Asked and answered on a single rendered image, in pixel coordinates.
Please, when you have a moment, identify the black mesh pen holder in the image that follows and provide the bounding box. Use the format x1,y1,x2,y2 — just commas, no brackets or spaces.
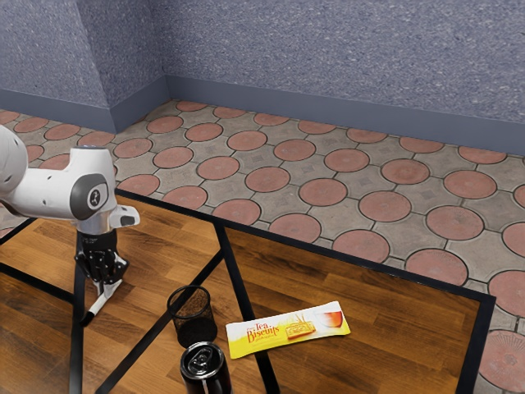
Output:
166,285,219,350

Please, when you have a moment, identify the black drink can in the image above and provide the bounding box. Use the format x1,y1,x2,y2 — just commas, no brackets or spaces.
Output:
179,341,235,394

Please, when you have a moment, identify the white marker pen black cap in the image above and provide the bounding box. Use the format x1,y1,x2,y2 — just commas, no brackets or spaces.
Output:
79,279,123,328

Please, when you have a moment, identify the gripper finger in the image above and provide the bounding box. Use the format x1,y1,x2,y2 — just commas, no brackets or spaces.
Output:
74,250,103,285
102,250,130,286

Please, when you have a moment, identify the yellow white biscuit pack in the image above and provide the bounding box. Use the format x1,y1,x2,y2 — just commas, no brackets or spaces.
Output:
225,300,352,360

